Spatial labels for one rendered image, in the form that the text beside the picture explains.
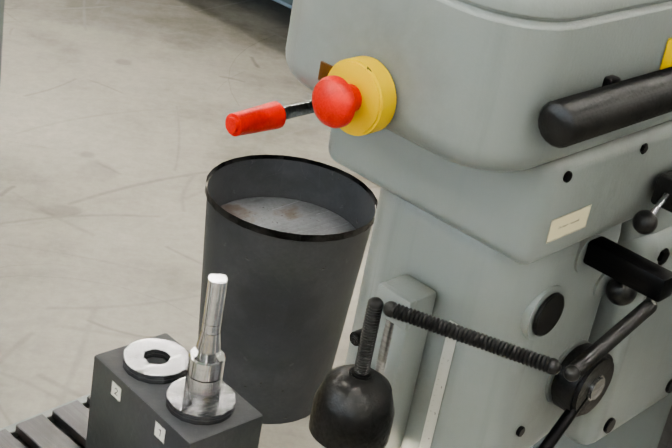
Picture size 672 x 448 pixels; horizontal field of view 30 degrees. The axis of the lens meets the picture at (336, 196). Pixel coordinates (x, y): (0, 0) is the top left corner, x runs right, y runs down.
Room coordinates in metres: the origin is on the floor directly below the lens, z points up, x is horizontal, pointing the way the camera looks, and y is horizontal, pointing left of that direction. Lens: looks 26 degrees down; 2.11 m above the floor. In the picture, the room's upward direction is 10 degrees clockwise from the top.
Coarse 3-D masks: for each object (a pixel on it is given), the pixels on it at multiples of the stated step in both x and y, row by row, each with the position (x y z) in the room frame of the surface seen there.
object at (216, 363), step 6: (192, 348) 1.34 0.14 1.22; (192, 354) 1.33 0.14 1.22; (198, 354) 1.33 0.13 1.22; (216, 354) 1.34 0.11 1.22; (222, 354) 1.34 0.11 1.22; (192, 360) 1.32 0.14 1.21; (198, 360) 1.32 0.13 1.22; (204, 360) 1.32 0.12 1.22; (210, 360) 1.32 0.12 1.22; (216, 360) 1.32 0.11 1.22; (222, 360) 1.33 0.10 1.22; (198, 366) 1.31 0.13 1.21; (204, 366) 1.31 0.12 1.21; (210, 366) 1.31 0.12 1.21; (216, 366) 1.32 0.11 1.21; (222, 366) 1.33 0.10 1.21
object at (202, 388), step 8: (192, 368) 1.31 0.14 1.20; (192, 376) 1.31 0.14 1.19; (200, 376) 1.31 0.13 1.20; (208, 376) 1.31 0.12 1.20; (216, 376) 1.32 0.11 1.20; (184, 384) 1.33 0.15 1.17; (192, 384) 1.31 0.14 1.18; (200, 384) 1.31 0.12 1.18; (208, 384) 1.31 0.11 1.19; (216, 384) 1.32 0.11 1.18; (184, 392) 1.32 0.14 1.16; (192, 392) 1.31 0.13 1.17; (200, 392) 1.31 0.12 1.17; (208, 392) 1.31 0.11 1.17; (216, 392) 1.32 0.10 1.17; (192, 400) 1.31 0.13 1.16; (200, 400) 1.31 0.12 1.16; (208, 400) 1.31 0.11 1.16; (216, 400) 1.32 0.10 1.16
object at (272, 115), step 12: (252, 108) 0.96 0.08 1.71; (264, 108) 0.97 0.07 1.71; (276, 108) 0.97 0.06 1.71; (288, 108) 0.99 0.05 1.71; (300, 108) 1.00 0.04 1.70; (312, 108) 1.01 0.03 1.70; (228, 120) 0.95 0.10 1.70; (240, 120) 0.94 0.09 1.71; (252, 120) 0.95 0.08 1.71; (264, 120) 0.96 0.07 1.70; (276, 120) 0.97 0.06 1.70; (240, 132) 0.94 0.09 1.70; (252, 132) 0.95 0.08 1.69
